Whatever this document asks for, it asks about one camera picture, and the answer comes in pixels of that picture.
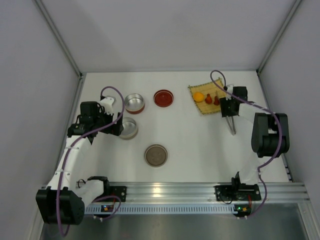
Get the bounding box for red chicken drumstick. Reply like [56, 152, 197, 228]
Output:
[213, 96, 220, 106]

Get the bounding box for metal tongs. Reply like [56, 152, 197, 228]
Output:
[214, 91, 237, 136]

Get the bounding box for orange chicken drumstick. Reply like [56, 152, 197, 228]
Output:
[205, 93, 213, 105]

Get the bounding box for orange yellow food ball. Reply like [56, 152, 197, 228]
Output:
[193, 92, 205, 103]

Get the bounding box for beige round lid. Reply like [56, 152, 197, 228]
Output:
[144, 144, 168, 168]

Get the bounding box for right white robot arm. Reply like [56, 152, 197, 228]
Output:
[219, 85, 290, 182]

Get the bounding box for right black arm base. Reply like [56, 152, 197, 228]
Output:
[214, 175, 262, 204]

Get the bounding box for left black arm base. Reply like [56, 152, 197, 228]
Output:
[99, 185, 127, 202]

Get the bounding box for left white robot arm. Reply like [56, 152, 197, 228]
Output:
[35, 96, 124, 225]

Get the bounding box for beige-based steel container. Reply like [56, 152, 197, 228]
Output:
[119, 117, 139, 140]

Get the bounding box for red-based steel container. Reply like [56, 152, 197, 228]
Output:
[124, 93, 145, 115]

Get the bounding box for red round lid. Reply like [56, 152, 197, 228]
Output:
[153, 89, 174, 108]

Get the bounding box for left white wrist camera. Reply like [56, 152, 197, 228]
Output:
[99, 96, 116, 115]

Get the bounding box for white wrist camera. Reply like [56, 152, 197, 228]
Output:
[99, 96, 116, 115]
[223, 84, 234, 98]

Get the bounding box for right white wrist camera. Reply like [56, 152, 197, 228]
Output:
[223, 84, 234, 98]

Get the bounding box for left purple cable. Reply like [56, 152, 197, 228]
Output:
[56, 86, 125, 238]

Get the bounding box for aluminium front rail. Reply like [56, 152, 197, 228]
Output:
[105, 182, 309, 204]

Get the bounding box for slotted grey cable duct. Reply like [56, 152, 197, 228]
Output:
[84, 203, 250, 216]

